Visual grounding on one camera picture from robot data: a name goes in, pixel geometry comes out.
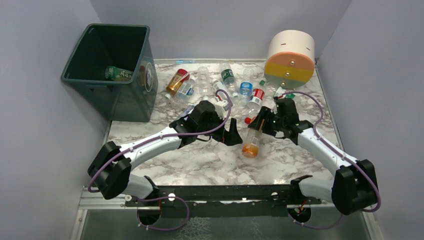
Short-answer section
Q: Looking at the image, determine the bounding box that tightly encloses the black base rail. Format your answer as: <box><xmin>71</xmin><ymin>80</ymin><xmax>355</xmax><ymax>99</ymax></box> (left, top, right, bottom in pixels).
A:
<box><xmin>125</xmin><ymin>184</ymin><xmax>321</xmax><ymax>218</ymax></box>

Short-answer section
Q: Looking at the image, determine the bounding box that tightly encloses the green tea bottle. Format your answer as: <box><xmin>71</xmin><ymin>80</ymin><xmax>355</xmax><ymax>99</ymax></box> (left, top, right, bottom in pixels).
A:
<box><xmin>104</xmin><ymin>65</ymin><xmax>133</xmax><ymax>82</ymax></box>

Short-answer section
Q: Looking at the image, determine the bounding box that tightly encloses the orange juice bottle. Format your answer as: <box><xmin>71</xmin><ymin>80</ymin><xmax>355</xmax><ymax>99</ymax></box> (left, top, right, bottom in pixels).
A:
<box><xmin>241</xmin><ymin>129</ymin><xmax>263</xmax><ymax>158</ymax></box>

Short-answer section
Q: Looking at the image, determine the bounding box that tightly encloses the dark green plastic bin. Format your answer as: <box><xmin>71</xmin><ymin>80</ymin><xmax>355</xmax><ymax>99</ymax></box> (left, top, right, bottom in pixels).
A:
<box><xmin>61</xmin><ymin>23</ymin><xmax>159</xmax><ymax>123</ymax></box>

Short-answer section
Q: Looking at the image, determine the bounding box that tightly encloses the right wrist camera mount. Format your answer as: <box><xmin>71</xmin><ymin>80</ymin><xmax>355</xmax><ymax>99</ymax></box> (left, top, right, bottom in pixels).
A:
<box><xmin>272</xmin><ymin>95</ymin><xmax>283</xmax><ymax>114</ymax></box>

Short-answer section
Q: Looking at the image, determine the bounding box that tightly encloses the aluminium frame rail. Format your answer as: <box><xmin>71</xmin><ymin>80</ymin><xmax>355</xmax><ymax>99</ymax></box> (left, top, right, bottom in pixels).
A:
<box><xmin>78</xmin><ymin>185</ymin><xmax>374</xmax><ymax>211</ymax></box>

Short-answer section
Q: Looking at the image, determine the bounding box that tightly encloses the clear bottle blue label slim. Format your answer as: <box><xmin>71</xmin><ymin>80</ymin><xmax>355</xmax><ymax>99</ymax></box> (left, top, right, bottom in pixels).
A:
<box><xmin>178</xmin><ymin>104</ymin><xmax>195</xmax><ymax>118</ymax></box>

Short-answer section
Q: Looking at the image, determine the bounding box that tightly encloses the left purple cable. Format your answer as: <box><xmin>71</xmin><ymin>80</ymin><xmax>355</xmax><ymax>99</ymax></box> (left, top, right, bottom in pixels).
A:
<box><xmin>87</xmin><ymin>89</ymin><xmax>233</xmax><ymax>232</ymax></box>

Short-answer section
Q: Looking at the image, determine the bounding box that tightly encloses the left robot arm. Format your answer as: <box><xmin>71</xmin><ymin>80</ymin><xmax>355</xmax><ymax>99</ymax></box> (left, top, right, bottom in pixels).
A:
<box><xmin>87</xmin><ymin>100</ymin><xmax>243</xmax><ymax>200</ymax></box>

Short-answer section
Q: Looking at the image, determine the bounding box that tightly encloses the clear bottle green white label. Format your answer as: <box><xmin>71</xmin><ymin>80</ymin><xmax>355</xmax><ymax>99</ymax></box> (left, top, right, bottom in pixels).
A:
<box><xmin>259</xmin><ymin>80</ymin><xmax>289</xmax><ymax>99</ymax></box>

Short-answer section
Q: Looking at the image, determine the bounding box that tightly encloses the clear bottle grey blue label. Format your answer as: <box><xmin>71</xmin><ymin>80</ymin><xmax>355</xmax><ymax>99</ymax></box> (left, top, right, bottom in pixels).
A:
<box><xmin>170</xmin><ymin>78</ymin><xmax>196</xmax><ymax>110</ymax></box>

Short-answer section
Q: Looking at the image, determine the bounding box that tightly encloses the clear unlabelled bottle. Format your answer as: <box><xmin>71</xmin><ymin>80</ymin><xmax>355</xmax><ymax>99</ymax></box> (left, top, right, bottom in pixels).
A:
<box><xmin>197</xmin><ymin>66</ymin><xmax>212</xmax><ymax>101</ymax></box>

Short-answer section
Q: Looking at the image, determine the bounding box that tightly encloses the amber bottle red label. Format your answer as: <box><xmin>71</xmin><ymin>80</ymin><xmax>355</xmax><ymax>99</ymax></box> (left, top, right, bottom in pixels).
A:
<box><xmin>164</xmin><ymin>68</ymin><xmax>190</xmax><ymax>100</ymax></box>

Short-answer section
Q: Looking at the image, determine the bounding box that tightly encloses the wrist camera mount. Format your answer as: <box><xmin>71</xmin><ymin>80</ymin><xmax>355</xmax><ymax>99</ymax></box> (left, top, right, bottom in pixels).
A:
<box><xmin>213</xmin><ymin>96</ymin><xmax>232</xmax><ymax>120</ymax></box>
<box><xmin>272</xmin><ymin>95</ymin><xmax>283</xmax><ymax>114</ymax></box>

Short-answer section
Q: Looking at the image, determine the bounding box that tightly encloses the clear bottle blue wrap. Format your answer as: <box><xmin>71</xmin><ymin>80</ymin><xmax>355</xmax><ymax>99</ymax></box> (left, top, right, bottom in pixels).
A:
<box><xmin>239</xmin><ymin>68</ymin><xmax>254</xmax><ymax>101</ymax></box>

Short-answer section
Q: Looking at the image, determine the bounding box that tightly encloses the clear bottle red cap right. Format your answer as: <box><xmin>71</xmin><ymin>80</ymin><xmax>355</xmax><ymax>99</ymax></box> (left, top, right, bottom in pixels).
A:
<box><xmin>244</xmin><ymin>86</ymin><xmax>265</xmax><ymax>124</ymax></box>

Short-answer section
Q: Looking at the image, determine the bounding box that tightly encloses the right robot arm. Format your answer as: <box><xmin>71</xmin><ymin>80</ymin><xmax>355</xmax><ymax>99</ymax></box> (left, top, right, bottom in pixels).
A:
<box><xmin>248</xmin><ymin>97</ymin><xmax>381</xmax><ymax>216</ymax></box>

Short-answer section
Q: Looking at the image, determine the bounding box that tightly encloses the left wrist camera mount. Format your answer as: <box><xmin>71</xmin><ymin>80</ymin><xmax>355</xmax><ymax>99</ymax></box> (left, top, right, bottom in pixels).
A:
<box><xmin>213</xmin><ymin>96</ymin><xmax>232</xmax><ymax>120</ymax></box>

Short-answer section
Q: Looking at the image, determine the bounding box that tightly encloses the white cylinder with coloured face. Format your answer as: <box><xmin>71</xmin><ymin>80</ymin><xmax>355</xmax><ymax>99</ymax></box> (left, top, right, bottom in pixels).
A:
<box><xmin>263</xmin><ymin>30</ymin><xmax>315</xmax><ymax>90</ymax></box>

